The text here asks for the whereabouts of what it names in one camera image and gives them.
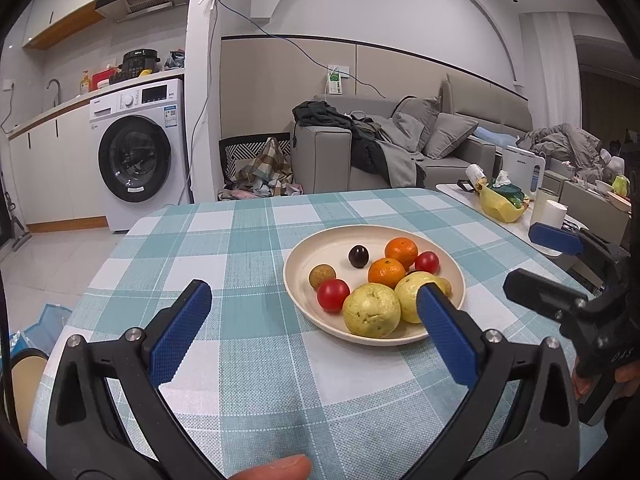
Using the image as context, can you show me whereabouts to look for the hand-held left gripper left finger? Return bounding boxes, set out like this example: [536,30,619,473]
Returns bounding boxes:
[45,279,214,480]

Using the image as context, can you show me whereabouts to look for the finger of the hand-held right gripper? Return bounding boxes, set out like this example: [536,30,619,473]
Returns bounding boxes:
[528,223,632,272]
[502,268,615,328]

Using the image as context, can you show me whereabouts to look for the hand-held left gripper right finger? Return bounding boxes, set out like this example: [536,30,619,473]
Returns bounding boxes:
[416,283,582,480]

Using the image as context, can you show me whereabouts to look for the yellow-green guava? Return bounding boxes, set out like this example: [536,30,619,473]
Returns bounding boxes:
[394,272,441,324]
[342,283,402,338]

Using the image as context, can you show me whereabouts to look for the red tomato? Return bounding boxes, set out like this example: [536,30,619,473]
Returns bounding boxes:
[317,279,351,313]
[414,251,440,275]

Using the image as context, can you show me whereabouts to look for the orange mandarin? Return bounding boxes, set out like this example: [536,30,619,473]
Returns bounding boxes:
[368,257,407,289]
[384,237,419,271]

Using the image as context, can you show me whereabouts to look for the cream round plate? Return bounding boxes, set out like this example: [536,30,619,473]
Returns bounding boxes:
[283,224,467,346]

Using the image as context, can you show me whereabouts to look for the person's right hand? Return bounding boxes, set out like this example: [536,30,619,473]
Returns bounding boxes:
[573,365,640,402]

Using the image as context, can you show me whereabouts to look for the person's left hand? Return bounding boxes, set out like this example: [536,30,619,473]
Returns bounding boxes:
[224,454,314,480]

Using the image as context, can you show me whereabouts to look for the yellow plastic bag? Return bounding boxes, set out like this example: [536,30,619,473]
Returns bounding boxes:
[479,187,528,223]

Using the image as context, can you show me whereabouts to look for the green snack bag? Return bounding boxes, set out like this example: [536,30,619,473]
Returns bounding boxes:
[487,171,530,208]

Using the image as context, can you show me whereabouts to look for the white box appliance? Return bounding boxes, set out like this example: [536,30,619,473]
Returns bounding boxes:
[501,146,546,197]

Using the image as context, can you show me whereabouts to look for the teal checkered tablecloth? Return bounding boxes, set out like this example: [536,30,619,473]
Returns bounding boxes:
[27,187,608,480]

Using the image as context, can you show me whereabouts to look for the grey blanket pile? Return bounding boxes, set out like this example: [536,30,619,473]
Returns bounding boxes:
[517,122,608,171]

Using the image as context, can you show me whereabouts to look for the white side table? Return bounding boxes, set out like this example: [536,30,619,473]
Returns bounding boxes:
[435,182,593,261]

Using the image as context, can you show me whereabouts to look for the blue plastic bag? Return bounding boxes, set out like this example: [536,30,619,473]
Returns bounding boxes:
[7,302,73,361]

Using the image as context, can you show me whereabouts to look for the grey sofa cushion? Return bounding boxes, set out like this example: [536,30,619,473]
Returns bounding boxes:
[424,112,480,160]
[385,112,426,153]
[395,96,443,153]

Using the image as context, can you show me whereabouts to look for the wooden stool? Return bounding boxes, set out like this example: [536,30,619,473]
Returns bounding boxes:
[2,350,51,441]

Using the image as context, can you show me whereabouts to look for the plaid cloth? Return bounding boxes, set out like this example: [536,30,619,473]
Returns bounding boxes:
[235,137,293,196]

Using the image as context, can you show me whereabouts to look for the black patterned basket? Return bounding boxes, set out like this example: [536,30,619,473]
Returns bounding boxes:
[219,133,292,186]

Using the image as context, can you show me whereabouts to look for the dark clothes pile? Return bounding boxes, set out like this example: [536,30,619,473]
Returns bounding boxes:
[292,101,426,188]

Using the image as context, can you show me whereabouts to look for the white kitchen base cabinet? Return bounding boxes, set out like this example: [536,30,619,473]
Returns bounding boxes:
[7,95,108,226]

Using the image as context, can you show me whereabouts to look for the grey sofa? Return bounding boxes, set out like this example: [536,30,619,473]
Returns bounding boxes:
[290,74,533,193]

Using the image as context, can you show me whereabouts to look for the white washing machine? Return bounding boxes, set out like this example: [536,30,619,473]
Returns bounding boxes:
[89,77,193,233]

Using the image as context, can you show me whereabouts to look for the red box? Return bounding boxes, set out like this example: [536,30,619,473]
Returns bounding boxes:
[91,69,123,92]

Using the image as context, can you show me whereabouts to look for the black pressure cooker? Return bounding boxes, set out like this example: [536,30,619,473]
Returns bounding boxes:
[122,49,162,78]

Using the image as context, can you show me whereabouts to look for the green white wall charger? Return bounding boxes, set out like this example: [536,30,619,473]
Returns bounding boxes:
[326,65,346,97]

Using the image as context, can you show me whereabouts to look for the dark wall cable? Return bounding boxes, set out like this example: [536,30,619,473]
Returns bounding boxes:
[215,0,386,101]

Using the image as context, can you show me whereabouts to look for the white wall cabinets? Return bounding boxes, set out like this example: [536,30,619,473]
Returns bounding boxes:
[20,0,146,51]

